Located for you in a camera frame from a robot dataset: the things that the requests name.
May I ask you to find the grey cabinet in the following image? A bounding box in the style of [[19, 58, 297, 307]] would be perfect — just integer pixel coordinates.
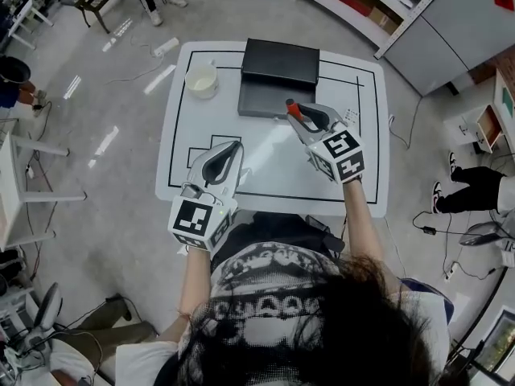
[[382, 0, 515, 97]]

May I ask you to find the large white side table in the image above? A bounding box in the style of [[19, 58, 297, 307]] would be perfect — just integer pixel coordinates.
[[0, 129, 88, 251]]

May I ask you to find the white cup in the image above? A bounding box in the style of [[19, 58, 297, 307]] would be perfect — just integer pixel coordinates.
[[184, 64, 220, 101]]

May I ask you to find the white drawer unit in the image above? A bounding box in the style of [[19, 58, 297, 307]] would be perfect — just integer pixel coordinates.
[[443, 69, 515, 157]]

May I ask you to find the brown cardboard box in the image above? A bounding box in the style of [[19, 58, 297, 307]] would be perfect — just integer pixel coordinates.
[[367, 5, 404, 36]]

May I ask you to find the black box lid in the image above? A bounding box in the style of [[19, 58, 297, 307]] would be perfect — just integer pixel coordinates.
[[240, 37, 322, 92]]

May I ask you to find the black waist pack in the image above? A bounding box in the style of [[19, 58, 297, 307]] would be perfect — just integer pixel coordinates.
[[304, 214, 347, 255]]

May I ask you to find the black floor cable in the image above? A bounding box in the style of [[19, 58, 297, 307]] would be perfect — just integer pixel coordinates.
[[387, 96, 424, 151]]

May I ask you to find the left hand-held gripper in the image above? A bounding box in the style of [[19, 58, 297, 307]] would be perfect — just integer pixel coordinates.
[[167, 140, 253, 253]]

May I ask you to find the black and white patterned shirt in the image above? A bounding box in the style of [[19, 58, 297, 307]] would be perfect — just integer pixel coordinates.
[[115, 241, 455, 386]]

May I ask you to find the white floor cable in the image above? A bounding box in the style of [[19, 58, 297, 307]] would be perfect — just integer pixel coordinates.
[[105, 49, 163, 87]]

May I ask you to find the person's right forearm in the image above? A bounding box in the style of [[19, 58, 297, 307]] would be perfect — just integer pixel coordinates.
[[341, 178, 402, 295]]

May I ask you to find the black framed monitor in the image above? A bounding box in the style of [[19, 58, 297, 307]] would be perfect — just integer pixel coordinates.
[[471, 305, 515, 380]]

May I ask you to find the grey office chair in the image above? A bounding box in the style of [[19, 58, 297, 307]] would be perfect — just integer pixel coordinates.
[[22, 281, 64, 341]]

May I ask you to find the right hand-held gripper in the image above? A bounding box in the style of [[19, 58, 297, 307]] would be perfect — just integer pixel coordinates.
[[286, 102, 365, 185]]

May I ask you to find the person's left forearm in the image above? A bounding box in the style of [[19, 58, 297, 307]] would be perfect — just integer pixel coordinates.
[[175, 247, 213, 331]]

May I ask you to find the dark grey container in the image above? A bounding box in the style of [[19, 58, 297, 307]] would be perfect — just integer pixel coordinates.
[[237, 81, 318, 121]]

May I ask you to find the small white side table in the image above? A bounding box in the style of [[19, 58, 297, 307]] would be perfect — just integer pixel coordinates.
[[6, 0, 55, 51]]

